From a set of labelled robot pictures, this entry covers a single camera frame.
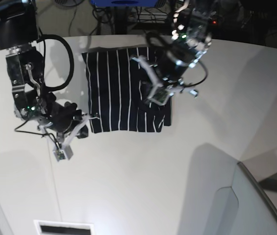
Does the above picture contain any navy white striped t-shirt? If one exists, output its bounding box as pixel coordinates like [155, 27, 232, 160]
[82, 47, 172, 134]

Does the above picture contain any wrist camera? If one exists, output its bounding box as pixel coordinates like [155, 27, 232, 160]
[147, 86, 171, 106]
[53, 146, 74, 162]

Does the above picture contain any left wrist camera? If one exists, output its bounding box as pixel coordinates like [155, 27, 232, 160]
[147, 86, 171, 106]

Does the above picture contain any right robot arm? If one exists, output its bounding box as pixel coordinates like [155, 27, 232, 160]
[0, 0, 89, 148]

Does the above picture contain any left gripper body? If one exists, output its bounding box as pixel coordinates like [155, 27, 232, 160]
[131, 46, 208, 96]

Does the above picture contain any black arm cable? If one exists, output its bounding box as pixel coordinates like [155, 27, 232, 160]
[37, 34, 75, 93]

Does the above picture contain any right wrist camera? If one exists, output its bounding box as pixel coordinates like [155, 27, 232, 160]
[53, 146, 74, 162]

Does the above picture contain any blue plastic bin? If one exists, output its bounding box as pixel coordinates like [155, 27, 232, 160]
[91, 0, 157, 7]

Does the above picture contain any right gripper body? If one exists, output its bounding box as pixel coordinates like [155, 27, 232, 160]
[37, 101, 86, 147]

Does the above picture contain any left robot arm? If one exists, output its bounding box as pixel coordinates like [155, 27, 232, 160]
[132, 0, 214, 105]

